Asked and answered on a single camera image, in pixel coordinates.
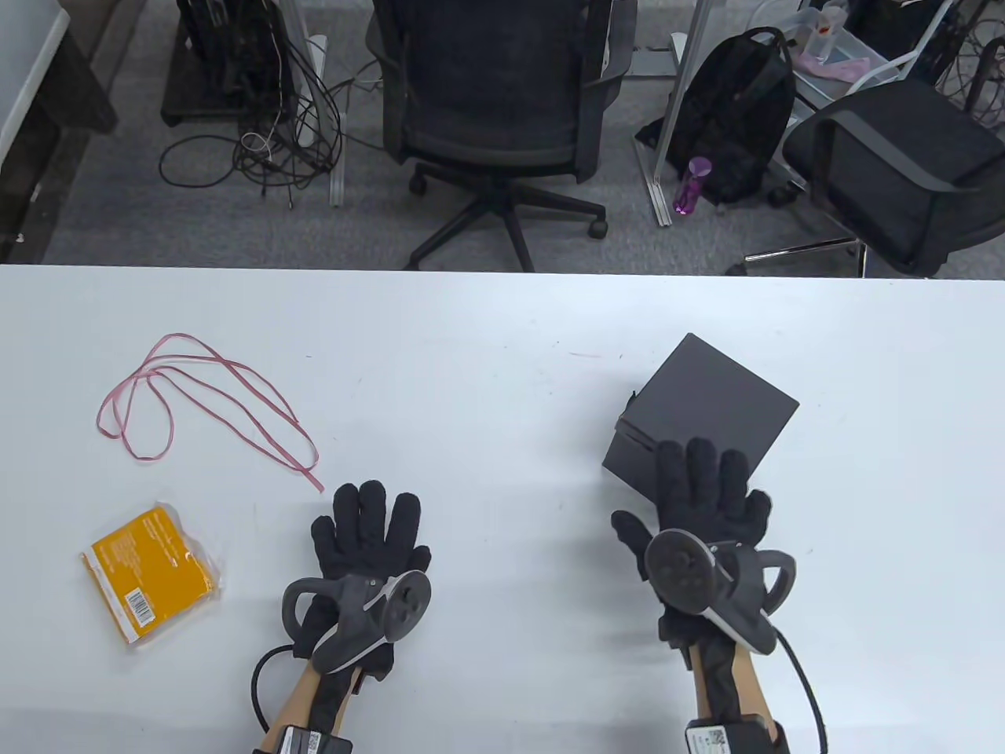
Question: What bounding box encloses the person's left hand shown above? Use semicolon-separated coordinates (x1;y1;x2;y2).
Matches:
292;481;433;661

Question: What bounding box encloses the person's right hand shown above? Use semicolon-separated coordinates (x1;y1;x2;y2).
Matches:
611;437;774;629

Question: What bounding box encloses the pink bow ribbon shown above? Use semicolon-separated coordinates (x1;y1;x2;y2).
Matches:
97;333;325;494

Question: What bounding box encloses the black cardboard box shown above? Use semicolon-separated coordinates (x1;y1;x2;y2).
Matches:
615;333;800;481

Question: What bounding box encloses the yellow packet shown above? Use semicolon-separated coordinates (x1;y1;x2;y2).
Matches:
79;501;228;649

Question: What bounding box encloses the person's left forearm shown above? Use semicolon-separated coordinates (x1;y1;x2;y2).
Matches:
255;664;370;754

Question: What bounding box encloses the person's right forearm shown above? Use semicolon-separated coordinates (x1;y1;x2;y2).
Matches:
682;635;788;754

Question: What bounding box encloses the grey right hand controller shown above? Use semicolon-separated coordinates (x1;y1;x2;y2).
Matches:
644;528;798;654

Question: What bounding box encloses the grey hand controller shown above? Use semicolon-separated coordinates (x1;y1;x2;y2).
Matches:
281;569;433;676
644;528;798;654

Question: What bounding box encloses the grey left hand controller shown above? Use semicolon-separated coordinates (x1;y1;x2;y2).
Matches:
281;569;433;676

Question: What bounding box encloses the black left wrist pack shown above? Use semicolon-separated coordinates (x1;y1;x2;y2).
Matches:
279;727;354;754

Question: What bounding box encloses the black wrist pack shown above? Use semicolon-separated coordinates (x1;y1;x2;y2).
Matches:
279;727;354;754
685;715;782;754

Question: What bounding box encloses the black right wrist pack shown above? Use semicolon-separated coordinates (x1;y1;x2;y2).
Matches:
685;715;782;754

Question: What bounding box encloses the purple water bottle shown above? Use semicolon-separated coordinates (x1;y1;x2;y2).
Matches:
672;156;714;218

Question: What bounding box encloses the black chair with grey armrest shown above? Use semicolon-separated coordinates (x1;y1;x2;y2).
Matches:
726;79;1005;278

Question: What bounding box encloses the black backpack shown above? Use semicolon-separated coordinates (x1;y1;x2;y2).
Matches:
634;26;798;207

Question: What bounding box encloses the pink cloth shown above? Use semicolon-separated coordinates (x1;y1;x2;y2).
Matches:
801;51;874;81

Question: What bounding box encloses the clear plastic bin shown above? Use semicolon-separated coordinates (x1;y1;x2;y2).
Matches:
793;0;900;87

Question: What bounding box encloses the black mesh office chair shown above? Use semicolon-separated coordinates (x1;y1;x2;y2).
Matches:
367;0;638;273

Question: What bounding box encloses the clear spray bottle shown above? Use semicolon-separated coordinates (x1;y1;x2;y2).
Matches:
815;0;850;62

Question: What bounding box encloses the white power strip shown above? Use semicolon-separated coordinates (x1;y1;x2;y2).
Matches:
298;35;327;146

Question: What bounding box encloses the black computer tower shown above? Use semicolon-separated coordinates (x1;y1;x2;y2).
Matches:
177;0;295;119

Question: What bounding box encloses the white desk with dark sides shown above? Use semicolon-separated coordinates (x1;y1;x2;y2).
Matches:
0;0;146;264

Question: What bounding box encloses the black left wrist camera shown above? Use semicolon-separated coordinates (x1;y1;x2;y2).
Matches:
349;644;395;696

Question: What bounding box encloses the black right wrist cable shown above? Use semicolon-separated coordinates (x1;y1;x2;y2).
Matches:
773;628;829;754

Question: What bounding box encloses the tangle of black cables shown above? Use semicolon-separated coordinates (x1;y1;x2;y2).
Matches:
934;0;1005;130
159;24;346;209

